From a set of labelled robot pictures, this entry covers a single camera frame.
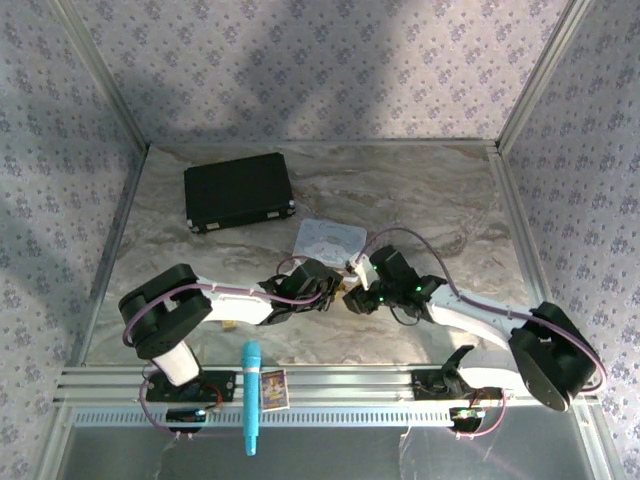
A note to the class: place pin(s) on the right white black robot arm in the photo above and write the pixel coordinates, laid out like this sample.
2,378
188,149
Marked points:
545,350

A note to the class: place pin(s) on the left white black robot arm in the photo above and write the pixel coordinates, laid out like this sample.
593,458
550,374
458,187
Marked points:
165,310

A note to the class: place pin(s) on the pastel cartoon tin box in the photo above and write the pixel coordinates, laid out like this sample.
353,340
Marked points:
327,240

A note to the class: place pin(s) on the small wooden cube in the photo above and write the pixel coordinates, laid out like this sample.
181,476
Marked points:
229,326

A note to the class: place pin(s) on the colourful picture card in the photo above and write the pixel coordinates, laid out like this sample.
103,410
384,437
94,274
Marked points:
275,390

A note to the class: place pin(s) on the black hard case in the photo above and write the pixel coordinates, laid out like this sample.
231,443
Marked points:
235,190

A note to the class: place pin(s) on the blue marker pen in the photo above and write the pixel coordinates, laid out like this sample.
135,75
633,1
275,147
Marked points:
251,395

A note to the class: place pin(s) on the right green circuit board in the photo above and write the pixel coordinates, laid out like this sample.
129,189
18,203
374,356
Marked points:
467,415

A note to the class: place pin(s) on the black left electronics module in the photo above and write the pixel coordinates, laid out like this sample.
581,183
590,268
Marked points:
185,416

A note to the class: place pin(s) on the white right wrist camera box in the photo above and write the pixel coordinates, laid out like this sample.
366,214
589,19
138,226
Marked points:
360,267

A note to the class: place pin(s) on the aluminium front rail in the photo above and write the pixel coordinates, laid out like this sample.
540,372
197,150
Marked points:
350,382

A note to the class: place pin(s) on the aluminium rail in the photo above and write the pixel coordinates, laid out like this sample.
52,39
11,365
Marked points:
117,240
350,382
520,235

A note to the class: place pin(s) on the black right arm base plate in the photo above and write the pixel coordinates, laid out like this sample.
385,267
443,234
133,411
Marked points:
427,387

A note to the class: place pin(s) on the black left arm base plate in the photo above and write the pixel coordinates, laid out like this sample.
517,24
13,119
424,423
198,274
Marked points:
220,387

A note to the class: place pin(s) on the aluminium right side rail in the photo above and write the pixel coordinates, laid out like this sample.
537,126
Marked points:
520,235

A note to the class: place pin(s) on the aluminium left side rail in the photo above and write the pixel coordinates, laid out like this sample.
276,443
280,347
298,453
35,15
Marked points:
117,240

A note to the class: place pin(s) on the aluminium right corner post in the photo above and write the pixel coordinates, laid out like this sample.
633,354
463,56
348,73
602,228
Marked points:
542,75

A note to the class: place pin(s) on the aluminium corner post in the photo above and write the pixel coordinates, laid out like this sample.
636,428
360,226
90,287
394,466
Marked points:
100,75
542,75

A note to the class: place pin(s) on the aluminium left corner post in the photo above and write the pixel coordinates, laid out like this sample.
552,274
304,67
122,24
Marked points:
100,75

